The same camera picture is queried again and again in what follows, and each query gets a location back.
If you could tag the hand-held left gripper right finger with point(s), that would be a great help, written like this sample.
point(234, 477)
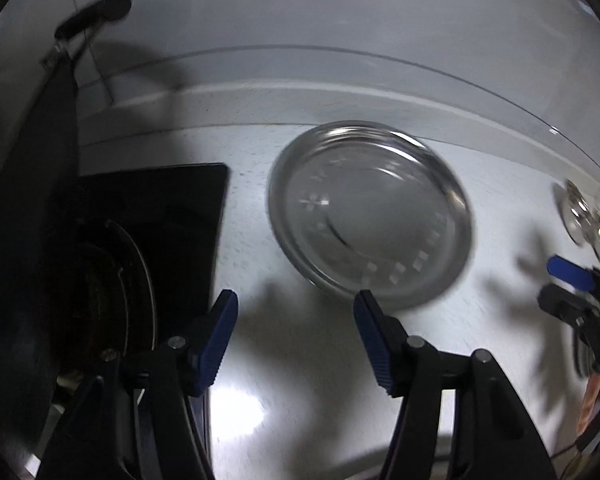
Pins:
point(375, 345)

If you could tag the black glass gas stove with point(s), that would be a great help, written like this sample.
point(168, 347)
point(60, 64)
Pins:
point(190, 220)

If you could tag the small steel bowl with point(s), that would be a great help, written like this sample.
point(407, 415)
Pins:
point(577, 215)

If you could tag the person's right hand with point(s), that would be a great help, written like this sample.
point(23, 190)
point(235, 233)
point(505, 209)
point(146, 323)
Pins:
point(597, 405)

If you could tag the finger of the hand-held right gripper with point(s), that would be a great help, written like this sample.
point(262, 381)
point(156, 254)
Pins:
point(562, 302)
point(572, 271)

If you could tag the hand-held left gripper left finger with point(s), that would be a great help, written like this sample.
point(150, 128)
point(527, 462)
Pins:
point(215, 345)

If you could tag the steel wok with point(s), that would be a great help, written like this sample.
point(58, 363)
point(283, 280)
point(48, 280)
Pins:
point(25, 235)

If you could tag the engraved steel plate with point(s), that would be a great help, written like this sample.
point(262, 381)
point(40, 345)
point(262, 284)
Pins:
point(370, 210)

